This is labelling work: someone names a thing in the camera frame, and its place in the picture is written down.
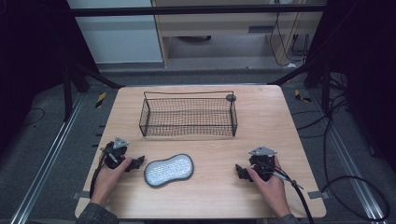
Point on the yellow black striped tape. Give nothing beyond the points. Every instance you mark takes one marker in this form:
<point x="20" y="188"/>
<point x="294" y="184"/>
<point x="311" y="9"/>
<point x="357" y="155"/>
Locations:
<point x="100" y="100"/>
<point x="301" y="96"/>

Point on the grey oval sponge pad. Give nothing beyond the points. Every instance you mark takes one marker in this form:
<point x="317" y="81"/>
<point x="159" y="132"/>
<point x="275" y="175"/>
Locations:
<point x="169" y="170"/>

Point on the person's left hand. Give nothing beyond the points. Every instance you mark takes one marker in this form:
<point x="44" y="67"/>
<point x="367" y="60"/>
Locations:
<point x="107" y="182"/>

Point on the grey tape strip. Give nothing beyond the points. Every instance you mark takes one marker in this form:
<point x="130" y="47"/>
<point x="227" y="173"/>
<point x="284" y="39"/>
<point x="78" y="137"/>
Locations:
<point x="79" y="195"/>
<point x="318" y="195"/>

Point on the person's right hand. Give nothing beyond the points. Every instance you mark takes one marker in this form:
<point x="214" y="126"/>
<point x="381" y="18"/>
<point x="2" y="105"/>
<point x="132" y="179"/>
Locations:
<point x="272" y="193"/>

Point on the black horizontal frame bar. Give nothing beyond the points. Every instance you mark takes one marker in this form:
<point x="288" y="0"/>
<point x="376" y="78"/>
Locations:
<point x="193" y="10"/>

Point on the white cabinet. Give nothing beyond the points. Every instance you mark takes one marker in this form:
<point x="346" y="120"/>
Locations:
<point x="120" y="37"/>

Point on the light wooden desk unit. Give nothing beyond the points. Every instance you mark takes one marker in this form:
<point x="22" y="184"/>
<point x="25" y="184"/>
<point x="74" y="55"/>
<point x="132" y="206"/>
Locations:
<point x="224" y="31"/>

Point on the aluminium floor rail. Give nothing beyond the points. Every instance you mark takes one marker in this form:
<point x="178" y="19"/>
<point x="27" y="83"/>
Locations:
<point x="46" y="161"/>
<point x="348" y="161"/>

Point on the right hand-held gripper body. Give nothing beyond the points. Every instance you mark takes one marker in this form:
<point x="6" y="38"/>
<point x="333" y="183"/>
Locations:
<point x="264" y="161"/>

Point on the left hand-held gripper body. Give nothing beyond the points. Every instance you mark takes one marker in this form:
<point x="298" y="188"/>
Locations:
<point x="115" y="153"/>

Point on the black metal stand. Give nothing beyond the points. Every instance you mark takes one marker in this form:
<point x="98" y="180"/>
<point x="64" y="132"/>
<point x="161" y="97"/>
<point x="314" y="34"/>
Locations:
<point x="72" y="81"/>
<point x="317" y="74"/>

